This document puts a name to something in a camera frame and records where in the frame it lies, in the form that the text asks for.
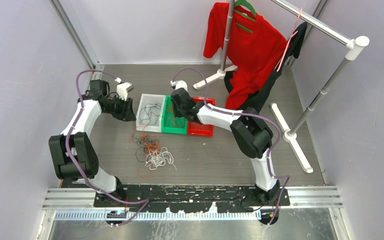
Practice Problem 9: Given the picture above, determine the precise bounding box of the black t-shirt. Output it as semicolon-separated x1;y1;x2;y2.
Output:
224;22;308;112

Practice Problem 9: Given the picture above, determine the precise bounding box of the aluminium frame rail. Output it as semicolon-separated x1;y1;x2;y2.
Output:
42;186;343;225

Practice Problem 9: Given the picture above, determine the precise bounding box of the green clothes hanger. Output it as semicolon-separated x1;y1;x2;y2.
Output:
226;0;257;34

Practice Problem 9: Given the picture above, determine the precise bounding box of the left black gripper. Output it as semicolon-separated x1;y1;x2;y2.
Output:
103;94;136;122

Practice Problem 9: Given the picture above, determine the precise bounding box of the orange cable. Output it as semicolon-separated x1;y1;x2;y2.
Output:
165;104;186;128
128;132;162;179

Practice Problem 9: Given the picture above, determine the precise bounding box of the red t-shirt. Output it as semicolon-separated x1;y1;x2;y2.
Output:
203;1;291;110

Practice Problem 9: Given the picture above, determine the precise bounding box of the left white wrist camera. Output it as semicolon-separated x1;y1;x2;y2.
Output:
116;82;134;101

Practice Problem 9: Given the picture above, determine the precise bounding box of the red plastic bin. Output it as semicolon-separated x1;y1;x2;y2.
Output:
187;96;216;137

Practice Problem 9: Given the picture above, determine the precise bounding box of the white plastic bin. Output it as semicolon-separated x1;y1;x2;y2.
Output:
135;93;166;133

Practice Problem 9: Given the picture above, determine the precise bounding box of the white thin cable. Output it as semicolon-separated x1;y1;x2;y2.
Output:
144;147;177;171

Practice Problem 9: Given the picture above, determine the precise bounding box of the metal clothes rack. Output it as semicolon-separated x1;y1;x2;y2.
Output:
192;0;370;175

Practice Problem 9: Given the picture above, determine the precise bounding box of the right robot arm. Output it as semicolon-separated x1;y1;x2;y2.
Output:
170;88;283;206

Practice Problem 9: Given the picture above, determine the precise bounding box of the green plastic bin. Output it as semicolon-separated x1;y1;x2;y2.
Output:
161;95;188;135

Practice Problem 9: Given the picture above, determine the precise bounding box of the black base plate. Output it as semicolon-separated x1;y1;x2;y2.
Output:
93;184;291;215

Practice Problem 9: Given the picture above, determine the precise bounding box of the pink clothes hanger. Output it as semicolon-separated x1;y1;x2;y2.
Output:
275;8;303;72

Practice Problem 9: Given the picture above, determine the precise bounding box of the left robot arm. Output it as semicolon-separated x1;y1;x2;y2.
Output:
48;78;136;207

